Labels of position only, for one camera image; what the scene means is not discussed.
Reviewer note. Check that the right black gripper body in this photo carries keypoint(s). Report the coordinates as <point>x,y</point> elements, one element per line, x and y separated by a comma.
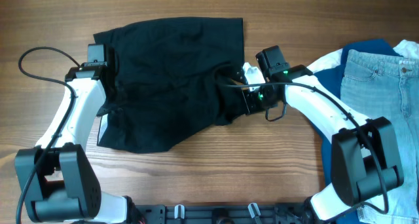
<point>249,101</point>

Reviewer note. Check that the black shorts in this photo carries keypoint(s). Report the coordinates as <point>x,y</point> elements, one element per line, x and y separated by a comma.
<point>174,79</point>

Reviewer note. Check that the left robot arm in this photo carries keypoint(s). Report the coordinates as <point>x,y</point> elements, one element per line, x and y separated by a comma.
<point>56,179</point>

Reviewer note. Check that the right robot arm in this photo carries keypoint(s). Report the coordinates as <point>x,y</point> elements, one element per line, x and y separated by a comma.
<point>365,161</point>

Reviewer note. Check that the blue garment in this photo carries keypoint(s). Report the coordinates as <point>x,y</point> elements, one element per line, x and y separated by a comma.
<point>332,78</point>

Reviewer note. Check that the light blue jeans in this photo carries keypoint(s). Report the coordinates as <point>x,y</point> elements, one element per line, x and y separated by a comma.
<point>378,85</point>

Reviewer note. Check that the white garment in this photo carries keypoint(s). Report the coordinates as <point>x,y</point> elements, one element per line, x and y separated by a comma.
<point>408,49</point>

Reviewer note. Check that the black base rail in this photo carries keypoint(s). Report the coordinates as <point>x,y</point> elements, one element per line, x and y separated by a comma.
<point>216,214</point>

